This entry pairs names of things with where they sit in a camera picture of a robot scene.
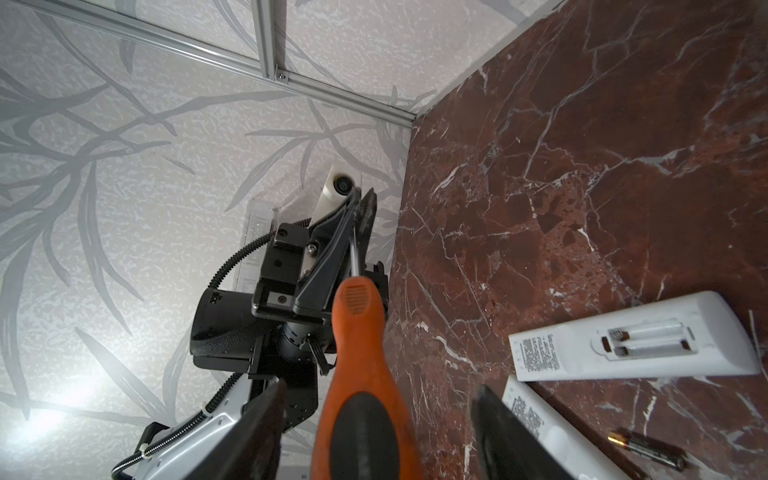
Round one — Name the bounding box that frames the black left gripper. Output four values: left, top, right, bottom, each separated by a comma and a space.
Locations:
251, 187, 377, 324

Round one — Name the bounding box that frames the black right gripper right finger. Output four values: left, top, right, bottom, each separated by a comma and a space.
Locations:
471, 384, 572, 480

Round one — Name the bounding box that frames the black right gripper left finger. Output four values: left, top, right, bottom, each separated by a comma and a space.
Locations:
200, 381, 287, 479

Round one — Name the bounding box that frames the white remote control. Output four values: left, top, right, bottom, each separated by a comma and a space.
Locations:
502, 375, 630, 480

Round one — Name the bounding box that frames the orange handled screwdriver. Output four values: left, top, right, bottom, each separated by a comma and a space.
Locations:
310, 235, 424, 479

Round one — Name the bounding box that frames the white remote with coloured buttons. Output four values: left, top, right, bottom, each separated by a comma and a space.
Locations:
509, 291, 762, 382

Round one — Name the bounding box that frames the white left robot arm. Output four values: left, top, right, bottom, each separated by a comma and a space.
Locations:
111, 177, 388, 479

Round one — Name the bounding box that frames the black gold battery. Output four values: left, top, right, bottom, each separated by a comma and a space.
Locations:
607, 430, 688, 472

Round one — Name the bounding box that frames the clear plastic wall bin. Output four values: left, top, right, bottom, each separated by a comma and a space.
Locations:
230, 197, 283, 295

